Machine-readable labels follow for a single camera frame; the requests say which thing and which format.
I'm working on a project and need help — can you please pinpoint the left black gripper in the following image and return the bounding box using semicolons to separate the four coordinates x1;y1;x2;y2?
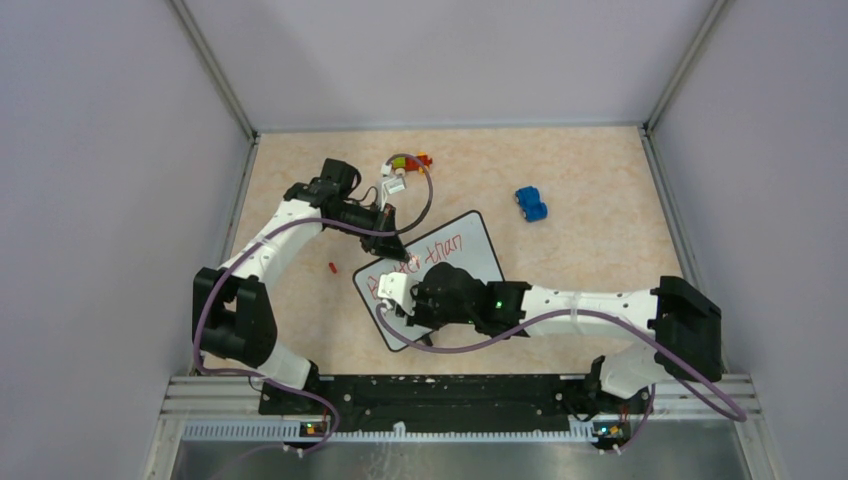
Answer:
328;200;409;263

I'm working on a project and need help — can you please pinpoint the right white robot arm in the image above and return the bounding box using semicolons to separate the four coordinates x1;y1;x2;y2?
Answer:
396;263;724;412

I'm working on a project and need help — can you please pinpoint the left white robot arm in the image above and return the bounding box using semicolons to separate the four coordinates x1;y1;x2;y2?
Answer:
192;159;409;414

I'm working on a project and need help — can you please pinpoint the red green toy train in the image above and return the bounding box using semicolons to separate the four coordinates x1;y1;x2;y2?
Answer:
392;152;433;174

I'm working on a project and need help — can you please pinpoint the blue toy car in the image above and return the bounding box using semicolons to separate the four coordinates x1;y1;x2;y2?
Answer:
514;186;548;223

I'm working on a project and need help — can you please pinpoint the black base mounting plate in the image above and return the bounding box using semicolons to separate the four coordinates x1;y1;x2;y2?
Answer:
258;374;654;417

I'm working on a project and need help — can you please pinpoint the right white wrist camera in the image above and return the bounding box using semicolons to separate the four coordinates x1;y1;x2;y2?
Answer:
377;272;419;316

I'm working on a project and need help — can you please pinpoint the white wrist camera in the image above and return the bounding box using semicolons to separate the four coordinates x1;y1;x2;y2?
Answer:
377;272;419;316
375;162;406;208

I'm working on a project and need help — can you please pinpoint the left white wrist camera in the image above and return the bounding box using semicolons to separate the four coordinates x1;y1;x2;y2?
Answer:
375;162;406;208

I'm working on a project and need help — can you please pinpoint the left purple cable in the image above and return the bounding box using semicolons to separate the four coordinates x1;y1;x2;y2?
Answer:
192;152;435;457

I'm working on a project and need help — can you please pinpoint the purple cable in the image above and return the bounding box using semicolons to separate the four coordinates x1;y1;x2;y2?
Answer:
192;152;435;457
374;303;749;452

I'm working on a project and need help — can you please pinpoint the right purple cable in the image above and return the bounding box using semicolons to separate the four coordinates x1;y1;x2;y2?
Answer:
374;303;749;452

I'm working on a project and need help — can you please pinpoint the grey slotted cable duct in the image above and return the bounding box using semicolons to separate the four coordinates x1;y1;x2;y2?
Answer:
182;420;597;443

